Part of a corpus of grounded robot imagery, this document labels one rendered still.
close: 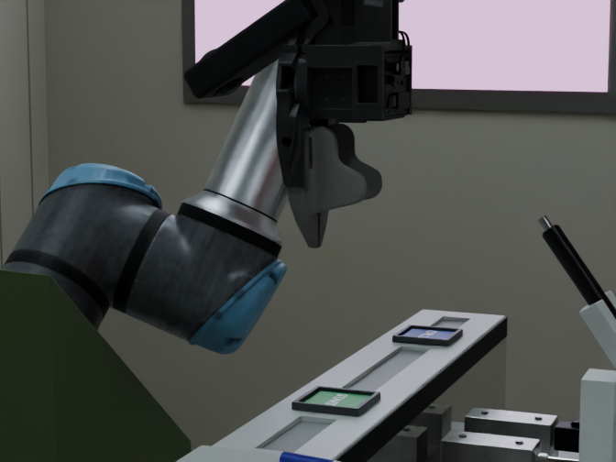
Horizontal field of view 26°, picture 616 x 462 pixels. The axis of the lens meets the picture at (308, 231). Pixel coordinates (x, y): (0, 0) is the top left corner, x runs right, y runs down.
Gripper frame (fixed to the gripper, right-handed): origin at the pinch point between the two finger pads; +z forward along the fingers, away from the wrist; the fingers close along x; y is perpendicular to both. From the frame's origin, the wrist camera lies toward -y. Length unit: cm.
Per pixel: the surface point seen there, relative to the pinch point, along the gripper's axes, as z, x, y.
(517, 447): 19.9, 15.5, 13.1
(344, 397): 14.3, 5.8, 1.0
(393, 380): 14.7, 13.9, 2.6
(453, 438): 19.9, 16.1, 7.3
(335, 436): 14.7, -3.3, 3.7
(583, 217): 28, 230, -18
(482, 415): 19.9, 24.0, 7.9
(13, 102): 3, 241, -187
